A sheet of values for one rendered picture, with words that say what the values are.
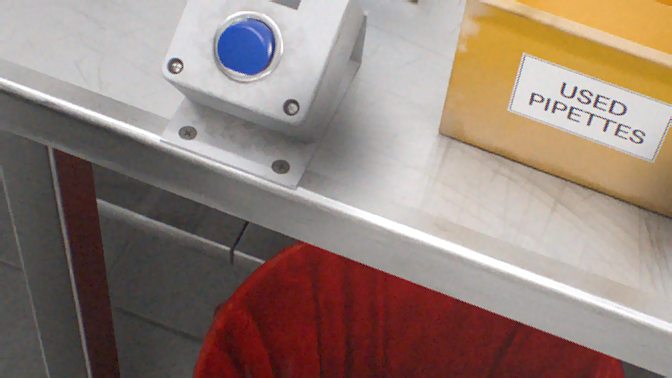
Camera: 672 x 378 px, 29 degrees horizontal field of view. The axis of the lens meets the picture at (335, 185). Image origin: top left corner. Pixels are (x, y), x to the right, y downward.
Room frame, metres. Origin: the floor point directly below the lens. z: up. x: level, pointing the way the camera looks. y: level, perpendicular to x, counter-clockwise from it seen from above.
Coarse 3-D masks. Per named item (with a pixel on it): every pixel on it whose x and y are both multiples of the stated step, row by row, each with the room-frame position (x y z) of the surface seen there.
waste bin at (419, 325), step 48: (240, 288) 0.56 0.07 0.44; (288, 288) 0.59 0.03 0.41; (336, 288) 0.60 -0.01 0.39; (384, 288) 0.61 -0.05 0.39; (240, 336) 0.54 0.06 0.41; (288, 336) 0.57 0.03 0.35; (336, 336) 0.59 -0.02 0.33; (384, 336) 0.59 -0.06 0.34; (432, 336) 0.61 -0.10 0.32; (480, 336) 0.60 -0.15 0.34; (528, 336) 0.58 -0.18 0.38
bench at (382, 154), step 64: (0, 0) 0.45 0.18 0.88; (64, 0) 0.46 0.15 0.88; (128, 0) 0.46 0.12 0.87; (384, 0) 0.49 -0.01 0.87; (448, 0) 0.49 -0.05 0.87; (0, 64) 0.41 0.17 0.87; (64, 64) 0.42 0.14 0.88; (128, 64) 0.42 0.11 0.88; (384, 64) 0.44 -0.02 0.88; (448, 64) 0.45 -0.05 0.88; (0, 128) 0.43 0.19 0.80; (64, 128) 0.39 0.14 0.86; (128, 128) 0.38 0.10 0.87; (384, 128) 0.40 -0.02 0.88; (64, 192) 0.43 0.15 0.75; (128, 192) 0.76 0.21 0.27; (192, 192) 0.37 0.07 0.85; (256, 192) 0.36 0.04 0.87; (320, 192) 0.36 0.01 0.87; (384, 192) 0.36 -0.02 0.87; (448, 192) 0.37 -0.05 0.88; (512, 192) 0.37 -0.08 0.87; (576, 192) 0.38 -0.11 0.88; (64, 256) 0.42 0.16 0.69; (256, 256) 0.70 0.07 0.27; (384, 256) 0.34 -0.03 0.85; (448, 256) 0.33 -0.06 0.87; (512, 256) 0.34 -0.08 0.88; (576, 256) 0.34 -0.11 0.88; (640, 256) 0.34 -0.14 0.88; (64, 320) 0.43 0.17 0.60; (576, 320) 0.32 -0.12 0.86; (640, 320) 0.31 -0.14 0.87
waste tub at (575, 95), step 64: (512, 0) 0.40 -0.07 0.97; (576, 0) 0.49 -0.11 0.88; (640, 0) 0.50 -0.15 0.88; (512, 64) 0.39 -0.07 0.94; (576, 64) 0.39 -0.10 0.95; (640, 64) 0.38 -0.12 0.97; (448, 128) 0.40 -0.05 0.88; (512, 128) 0.39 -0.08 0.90; (576, 128) 0.38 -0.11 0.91; (640, 128) 0.38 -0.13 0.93; (640, 192) 0.37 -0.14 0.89
